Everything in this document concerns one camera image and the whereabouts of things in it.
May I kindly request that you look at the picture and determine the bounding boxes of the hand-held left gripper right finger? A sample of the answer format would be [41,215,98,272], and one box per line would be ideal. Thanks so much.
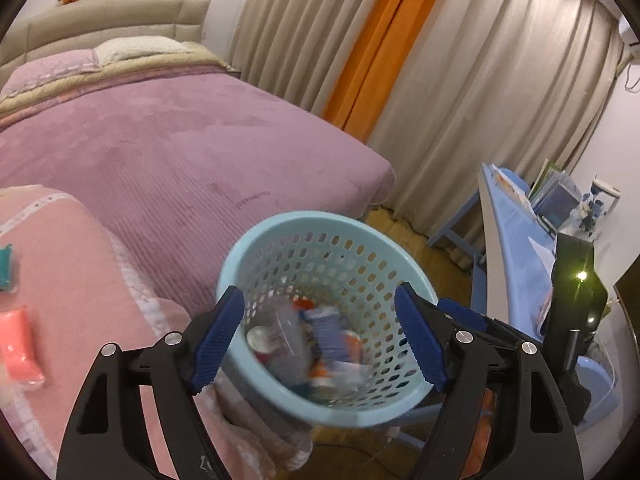
[394,282,585,480]

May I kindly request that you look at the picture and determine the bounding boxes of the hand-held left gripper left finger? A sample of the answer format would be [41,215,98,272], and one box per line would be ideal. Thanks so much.
[56,285,246,480]

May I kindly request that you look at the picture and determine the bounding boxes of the red and white cup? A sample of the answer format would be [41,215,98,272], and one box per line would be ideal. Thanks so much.
[247,326,283,363]

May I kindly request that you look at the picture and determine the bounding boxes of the white box with dark print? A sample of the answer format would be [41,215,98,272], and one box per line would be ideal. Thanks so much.
[302,306,351,366]

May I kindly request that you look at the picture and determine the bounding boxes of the light blue plastic basket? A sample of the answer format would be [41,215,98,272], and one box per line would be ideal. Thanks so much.
[216,211,441,428]

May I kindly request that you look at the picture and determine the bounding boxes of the blue desk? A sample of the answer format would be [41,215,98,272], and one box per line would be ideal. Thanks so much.
[425,161,558,341]

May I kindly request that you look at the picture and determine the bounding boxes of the white jar with blue flowers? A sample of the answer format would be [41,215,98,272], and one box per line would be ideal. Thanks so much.
[570,176,621,233]

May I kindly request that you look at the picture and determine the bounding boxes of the stack of books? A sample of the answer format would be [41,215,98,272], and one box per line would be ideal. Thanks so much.
[527,159,583,233]

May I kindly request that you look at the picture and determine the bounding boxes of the printed paper sheet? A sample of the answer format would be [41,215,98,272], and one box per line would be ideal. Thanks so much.
[490,164,531,206]

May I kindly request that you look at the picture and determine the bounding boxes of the pink blanket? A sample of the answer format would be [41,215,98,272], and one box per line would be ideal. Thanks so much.
[0,185,316,480]

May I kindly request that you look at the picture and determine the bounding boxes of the bed with purple cover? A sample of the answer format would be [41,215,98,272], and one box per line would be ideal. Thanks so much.
[0,67,398,321]

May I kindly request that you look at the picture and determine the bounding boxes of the pink packet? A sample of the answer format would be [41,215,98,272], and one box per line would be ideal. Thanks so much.
[0,307,46,388]

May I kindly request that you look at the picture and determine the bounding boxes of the teal packet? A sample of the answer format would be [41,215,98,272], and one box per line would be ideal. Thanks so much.
[0,244,16,293]

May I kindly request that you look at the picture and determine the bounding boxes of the beige curtain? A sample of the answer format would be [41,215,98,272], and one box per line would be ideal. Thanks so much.
[227,0,401,121]
[367,0,626,241]

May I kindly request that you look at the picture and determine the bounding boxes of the white air conditioner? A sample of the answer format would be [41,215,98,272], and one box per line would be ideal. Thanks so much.
[617,15,640,48]

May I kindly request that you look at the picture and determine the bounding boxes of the beige folded quilt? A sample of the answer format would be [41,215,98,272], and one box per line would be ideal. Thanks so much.
[0,42,241,128]

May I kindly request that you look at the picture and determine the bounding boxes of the orange curtain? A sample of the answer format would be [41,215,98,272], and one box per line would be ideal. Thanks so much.
[322,0,466,133]

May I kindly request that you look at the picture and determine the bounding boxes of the white dotted pillow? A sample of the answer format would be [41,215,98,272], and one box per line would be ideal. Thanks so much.
[92,36,193,63]

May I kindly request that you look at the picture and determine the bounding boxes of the purple pillow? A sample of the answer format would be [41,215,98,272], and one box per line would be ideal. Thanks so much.
[0,49,101,98]

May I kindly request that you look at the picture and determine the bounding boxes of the beige padded headboard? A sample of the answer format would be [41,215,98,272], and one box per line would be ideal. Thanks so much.
[0,0,211,81]

